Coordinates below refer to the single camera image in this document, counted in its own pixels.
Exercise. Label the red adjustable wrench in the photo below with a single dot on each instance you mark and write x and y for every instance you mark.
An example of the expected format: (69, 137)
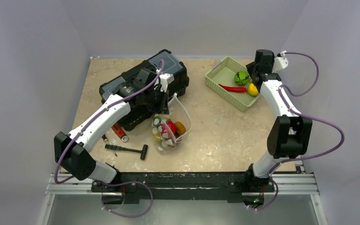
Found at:
(120, 133)

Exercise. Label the green toy ball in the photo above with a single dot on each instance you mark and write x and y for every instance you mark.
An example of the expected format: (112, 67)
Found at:
(241, 78)

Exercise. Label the green plastic basket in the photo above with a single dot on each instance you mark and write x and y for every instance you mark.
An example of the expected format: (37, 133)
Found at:
(223, 74)

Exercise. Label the clear zip top bag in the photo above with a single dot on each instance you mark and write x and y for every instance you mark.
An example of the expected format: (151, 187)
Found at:
(177, 112)

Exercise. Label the green toy pepper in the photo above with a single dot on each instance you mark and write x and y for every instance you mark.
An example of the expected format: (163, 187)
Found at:
(158, 118)

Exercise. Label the orange toy fruit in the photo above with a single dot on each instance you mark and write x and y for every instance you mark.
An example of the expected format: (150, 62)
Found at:
(180, 128)

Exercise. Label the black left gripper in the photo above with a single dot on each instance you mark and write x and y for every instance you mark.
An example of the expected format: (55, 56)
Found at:
(162, 108)

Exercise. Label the black rubber mallet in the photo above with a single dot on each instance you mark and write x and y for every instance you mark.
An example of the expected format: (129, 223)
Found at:
(143, 151)

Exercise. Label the yellow black screwdriver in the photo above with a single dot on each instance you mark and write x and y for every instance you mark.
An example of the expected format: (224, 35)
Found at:
(108, 145)

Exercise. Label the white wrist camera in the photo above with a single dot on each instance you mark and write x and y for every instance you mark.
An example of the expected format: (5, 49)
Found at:
(163, 82)
(280, 62)

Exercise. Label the red toy apple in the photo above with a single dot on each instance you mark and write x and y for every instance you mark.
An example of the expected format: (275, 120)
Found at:
(168, 126)

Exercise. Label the red toy chili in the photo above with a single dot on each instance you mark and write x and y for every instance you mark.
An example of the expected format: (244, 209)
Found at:
(234, 89)

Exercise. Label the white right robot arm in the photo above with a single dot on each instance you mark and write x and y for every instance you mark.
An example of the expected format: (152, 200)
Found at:
(290, 133)

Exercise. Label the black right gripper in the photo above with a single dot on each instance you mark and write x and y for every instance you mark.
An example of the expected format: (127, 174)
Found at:
(254, 76)

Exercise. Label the dark red toy fruit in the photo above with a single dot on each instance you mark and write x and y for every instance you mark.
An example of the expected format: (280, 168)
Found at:
(171, 141)

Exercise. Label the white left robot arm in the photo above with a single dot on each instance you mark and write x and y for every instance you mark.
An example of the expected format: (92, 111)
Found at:
(72, 149)

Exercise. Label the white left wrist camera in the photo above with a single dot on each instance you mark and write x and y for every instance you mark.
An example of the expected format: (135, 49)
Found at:
(163, 82)

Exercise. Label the yellow toy banana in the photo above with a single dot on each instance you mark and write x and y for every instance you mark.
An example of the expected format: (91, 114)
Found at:
(158, 138)

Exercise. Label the black plastic toolbox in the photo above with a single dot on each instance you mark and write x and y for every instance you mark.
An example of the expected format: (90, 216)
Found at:
(140, 113)

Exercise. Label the yellow toy lemon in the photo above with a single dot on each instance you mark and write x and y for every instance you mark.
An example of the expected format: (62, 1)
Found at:
(252, 90)

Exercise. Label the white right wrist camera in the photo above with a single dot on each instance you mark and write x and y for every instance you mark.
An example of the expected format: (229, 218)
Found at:
(280, 62)

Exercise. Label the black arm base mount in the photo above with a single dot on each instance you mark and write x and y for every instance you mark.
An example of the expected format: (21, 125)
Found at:
(216, 186)

